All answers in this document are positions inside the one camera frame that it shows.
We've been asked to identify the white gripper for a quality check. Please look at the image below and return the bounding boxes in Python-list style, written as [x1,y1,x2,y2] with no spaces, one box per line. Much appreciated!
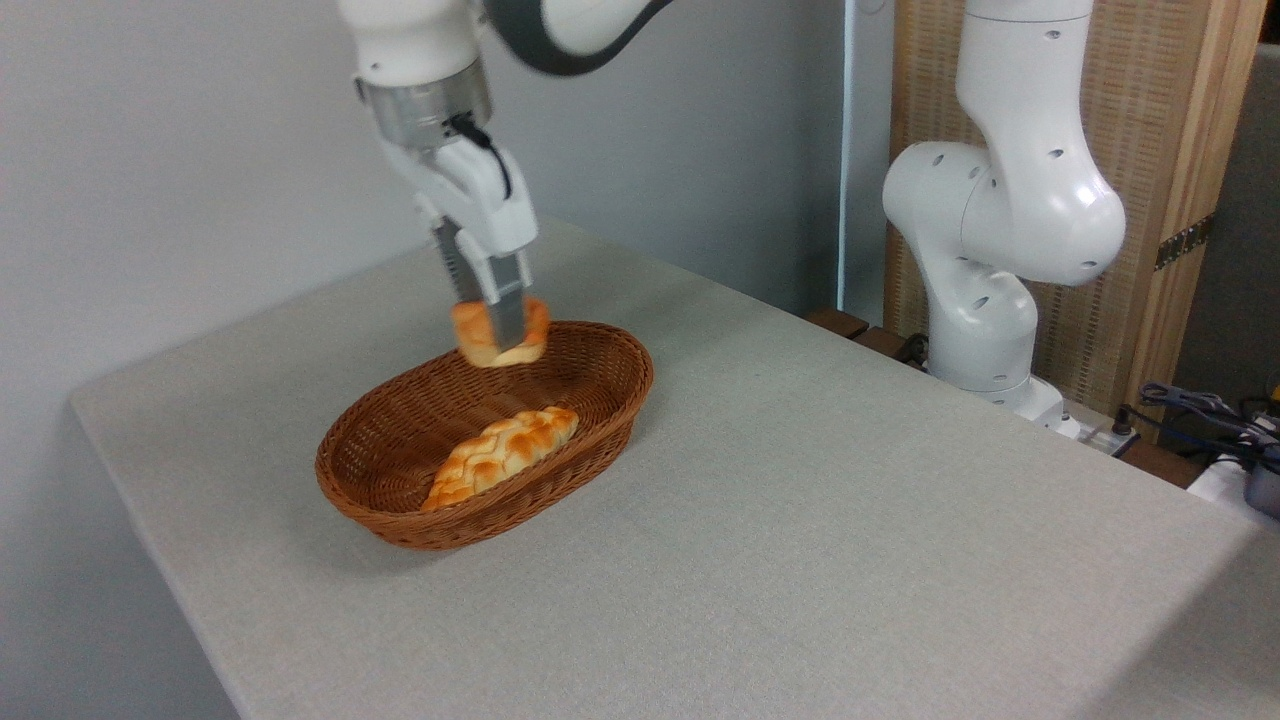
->
[378,138,540,353]

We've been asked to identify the round knotted bread roll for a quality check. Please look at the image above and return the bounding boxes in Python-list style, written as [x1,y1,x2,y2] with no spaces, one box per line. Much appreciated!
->
[449,296,552,370]

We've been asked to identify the long braided bread loaf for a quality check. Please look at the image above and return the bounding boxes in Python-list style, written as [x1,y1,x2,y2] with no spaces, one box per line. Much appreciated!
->
[420,405,581,513]

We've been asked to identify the brown oval wicker basket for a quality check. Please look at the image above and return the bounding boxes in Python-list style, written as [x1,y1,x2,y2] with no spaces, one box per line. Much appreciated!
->
[315,320,655,552]

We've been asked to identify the silver metal wrist flange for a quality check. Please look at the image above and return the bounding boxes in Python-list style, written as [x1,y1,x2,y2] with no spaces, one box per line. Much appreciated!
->
[356,58,495,152]

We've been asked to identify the wooden woven screen panel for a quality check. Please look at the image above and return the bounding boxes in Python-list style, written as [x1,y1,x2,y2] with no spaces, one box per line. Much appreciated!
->
[885,0,1269,443]

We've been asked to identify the black metal screen hinge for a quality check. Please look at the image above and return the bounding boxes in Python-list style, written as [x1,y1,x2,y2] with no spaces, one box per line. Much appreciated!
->
[1154,211,1217,272]

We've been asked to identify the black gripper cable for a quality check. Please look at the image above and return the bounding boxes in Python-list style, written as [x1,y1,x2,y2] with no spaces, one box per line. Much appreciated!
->
[446,112,515,202]

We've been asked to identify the white vertical wall trim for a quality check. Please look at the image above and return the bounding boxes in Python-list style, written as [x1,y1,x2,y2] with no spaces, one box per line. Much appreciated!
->
[837,0,865,313]

